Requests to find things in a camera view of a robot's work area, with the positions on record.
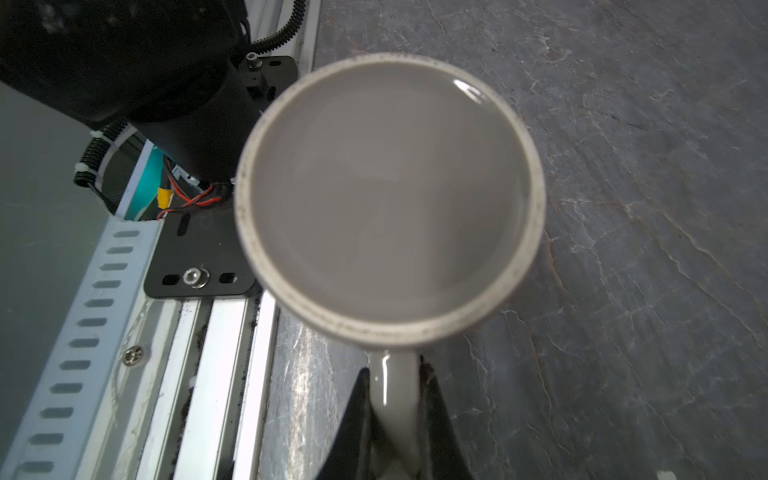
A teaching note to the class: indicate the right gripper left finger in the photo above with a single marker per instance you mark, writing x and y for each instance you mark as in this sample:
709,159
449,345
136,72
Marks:
349,456

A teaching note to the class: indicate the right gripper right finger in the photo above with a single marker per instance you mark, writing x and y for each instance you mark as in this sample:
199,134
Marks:
440,455

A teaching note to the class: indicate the large grey upside-down mug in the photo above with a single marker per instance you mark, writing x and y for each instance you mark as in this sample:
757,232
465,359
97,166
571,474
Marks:
390,201

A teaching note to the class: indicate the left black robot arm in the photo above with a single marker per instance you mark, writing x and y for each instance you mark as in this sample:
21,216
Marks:
169,68

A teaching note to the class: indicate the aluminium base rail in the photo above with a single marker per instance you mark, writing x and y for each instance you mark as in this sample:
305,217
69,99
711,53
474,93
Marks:
186,396

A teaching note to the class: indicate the white slotted cable duct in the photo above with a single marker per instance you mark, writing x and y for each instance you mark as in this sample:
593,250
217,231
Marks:
55,429

